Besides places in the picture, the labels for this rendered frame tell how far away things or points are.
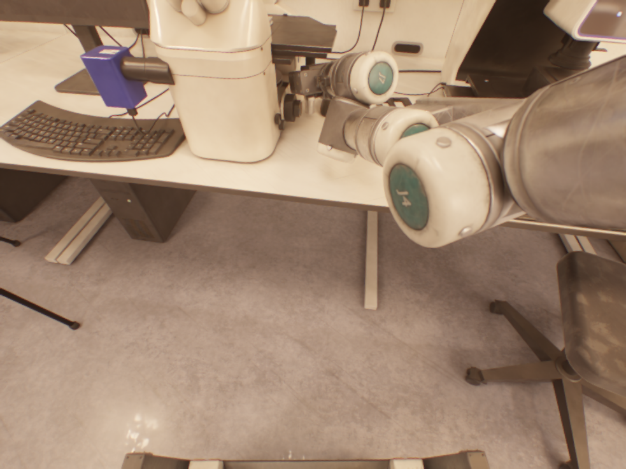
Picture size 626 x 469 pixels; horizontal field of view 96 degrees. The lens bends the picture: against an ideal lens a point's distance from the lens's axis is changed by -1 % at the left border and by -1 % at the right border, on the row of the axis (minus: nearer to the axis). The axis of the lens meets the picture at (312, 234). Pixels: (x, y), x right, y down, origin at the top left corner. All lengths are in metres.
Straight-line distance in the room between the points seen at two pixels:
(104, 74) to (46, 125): 0.35
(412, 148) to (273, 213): 1.41
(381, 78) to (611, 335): 0.82
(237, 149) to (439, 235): 0.51
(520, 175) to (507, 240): 1.59
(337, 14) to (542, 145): 1.17
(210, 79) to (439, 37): 0.97
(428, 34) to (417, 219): 1.15
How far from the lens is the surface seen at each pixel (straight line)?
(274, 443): 1.15
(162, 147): 0.78
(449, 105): 0.44
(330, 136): 0.54
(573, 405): 1.35
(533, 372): 1.32
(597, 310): 1.05
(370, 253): 1.40
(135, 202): 1.44
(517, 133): 0.23
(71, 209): 2.08
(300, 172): 0.65
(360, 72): 0.53
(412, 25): 1.34
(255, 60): 0.59
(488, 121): 0.27
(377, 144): 0.39
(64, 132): 0.94
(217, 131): 0.66
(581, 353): 0.96
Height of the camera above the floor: 1.15
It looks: 50 degrees down
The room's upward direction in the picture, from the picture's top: 2 degrees clockwise
